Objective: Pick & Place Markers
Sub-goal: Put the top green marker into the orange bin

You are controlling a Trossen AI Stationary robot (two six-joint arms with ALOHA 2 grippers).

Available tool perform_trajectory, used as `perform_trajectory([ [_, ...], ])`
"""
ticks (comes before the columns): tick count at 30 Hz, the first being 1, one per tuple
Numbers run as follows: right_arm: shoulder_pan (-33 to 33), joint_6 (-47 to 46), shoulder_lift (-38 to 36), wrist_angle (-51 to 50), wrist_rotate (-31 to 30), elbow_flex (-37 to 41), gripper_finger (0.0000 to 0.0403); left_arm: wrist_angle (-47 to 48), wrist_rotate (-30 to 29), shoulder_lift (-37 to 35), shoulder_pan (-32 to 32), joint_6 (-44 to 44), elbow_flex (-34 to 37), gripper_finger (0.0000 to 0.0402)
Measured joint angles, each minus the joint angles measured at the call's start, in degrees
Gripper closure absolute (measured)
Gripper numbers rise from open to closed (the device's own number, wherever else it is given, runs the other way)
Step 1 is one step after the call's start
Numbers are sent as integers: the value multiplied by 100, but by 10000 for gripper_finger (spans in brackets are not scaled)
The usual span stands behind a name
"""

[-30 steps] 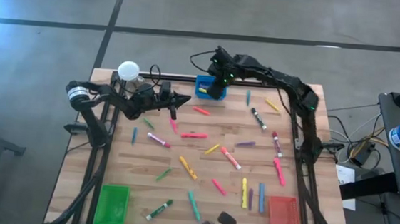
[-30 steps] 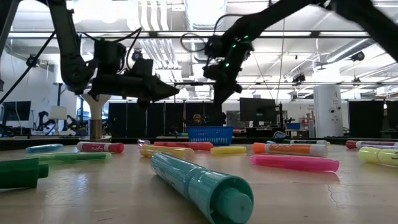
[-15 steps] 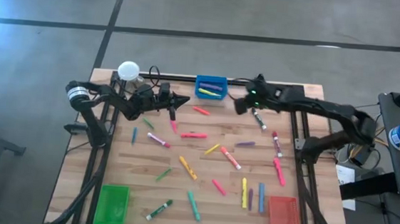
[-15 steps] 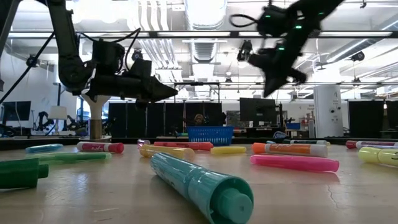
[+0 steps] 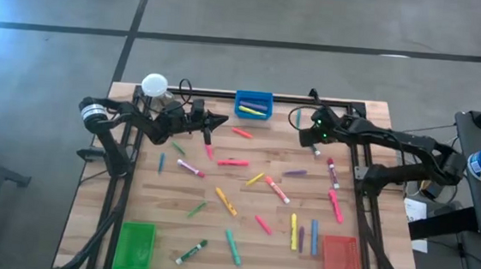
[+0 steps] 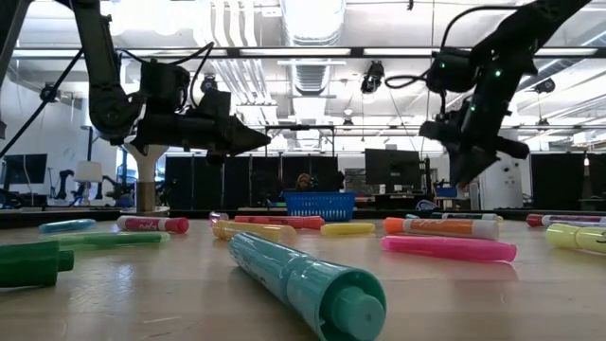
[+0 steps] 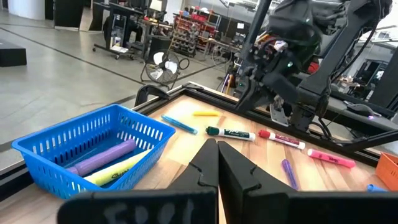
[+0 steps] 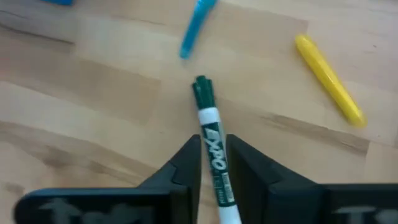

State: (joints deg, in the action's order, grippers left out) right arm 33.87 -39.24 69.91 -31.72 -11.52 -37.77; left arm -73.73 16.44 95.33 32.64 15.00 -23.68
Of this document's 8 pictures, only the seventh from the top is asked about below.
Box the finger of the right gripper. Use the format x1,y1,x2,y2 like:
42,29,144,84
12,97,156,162
235,77,257,111
248,79,274,108

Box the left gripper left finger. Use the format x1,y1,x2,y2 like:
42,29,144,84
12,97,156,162
169,138,218,190

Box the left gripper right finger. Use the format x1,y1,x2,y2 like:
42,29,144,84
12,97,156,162
218,141,289,192

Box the dark green Expo marker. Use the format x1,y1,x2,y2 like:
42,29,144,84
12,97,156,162
205,126,257,142

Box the red Expo dry-erase marker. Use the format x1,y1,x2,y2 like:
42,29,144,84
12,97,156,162
257,129,306,151

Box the blue thin pen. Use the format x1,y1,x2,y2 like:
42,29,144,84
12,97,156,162
160,114,199,136

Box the purple thin pen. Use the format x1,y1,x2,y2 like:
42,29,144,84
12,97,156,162
281,159,300,191

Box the yellow highlighter marker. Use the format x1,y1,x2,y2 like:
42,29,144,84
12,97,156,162
83,149,152,187

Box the purple highlighter marker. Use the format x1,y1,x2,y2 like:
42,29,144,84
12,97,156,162
67,139,137,177

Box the yellow thin pen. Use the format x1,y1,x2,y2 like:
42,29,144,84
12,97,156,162
192,110,221,118

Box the shelving rack red bins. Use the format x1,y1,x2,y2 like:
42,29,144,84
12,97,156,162
170,12,218,58

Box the black computer mouse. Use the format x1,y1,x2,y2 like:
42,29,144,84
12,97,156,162
346,102,379,121

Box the black floor fan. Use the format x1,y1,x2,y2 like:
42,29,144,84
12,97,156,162
140,49,190,91

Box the pink highlighter marker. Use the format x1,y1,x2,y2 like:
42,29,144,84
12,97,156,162
307,148,357,169

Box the blue plastic basket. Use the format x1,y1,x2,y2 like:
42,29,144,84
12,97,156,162
11,103,177,200

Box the orange plastic basket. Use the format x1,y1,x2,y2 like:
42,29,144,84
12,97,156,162
375,151,398,191

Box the black wheeled desk cart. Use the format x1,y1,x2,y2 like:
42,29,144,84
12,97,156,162
92,1,150,60

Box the black partition panel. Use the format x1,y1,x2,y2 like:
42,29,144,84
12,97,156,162
52,0,85,30

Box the black floor platform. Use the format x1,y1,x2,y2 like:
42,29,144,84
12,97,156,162
0,39,27,68

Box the white round pillar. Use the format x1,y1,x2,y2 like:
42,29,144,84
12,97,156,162
7,0,46,21

